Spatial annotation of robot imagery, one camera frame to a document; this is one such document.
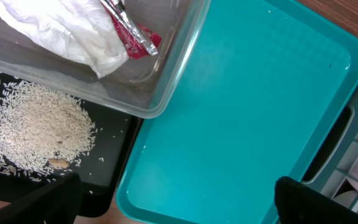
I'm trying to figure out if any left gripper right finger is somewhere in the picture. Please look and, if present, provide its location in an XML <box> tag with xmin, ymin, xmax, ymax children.
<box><xmin>274</xmin><ymin>176</ymin><xmax>358</xmax><ymax>224</ymax></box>

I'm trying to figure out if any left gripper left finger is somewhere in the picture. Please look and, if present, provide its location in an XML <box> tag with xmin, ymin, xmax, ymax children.
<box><xmin>0</xmin><ymin>173</ymin><xmax>81</xmax><ymax>224</ymax></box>

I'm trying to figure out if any rice pile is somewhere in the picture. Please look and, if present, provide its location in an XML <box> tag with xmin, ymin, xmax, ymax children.
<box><xmin>0</xmin><ymin>74</ymin><xmax>98</xmax><ymax>182</ymax></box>

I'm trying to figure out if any white napkin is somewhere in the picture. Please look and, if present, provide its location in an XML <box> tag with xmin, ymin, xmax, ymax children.
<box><xmin>0</xmin><ymin>0</ymin><xmax>129</xmax><ymax>78</ymax></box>

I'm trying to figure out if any red snack wrapper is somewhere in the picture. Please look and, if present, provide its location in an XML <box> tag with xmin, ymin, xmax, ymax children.
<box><xmin>100</xmin><ymin>0</ymin><xmax>162</xmax><ymax>59</ymax></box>

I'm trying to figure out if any grey dishwasher rack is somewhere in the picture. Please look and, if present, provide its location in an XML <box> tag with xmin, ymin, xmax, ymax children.
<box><xmin>303</xmin><ymin>87</ymin><xmax>358</xmax><ymax>213</ymax></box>

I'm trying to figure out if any black tray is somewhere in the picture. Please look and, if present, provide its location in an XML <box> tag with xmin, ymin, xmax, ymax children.
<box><xmin>0</xmin><ymin>72</ymin><xmax>142</xmax><ymax>217</ymax></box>

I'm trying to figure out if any teal serving tray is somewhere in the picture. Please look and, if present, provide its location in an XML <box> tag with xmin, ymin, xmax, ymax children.
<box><xmin>116</xmin><ymin>0</ymin><xmax>358</xmax><ymax>223</ymax></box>

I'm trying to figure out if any clear plastic bin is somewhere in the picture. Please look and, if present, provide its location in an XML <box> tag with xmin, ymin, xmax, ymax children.
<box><xmin>0</xmin><ymin>0</ymin><xmax>210</xmax><ymax>118</ymax></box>

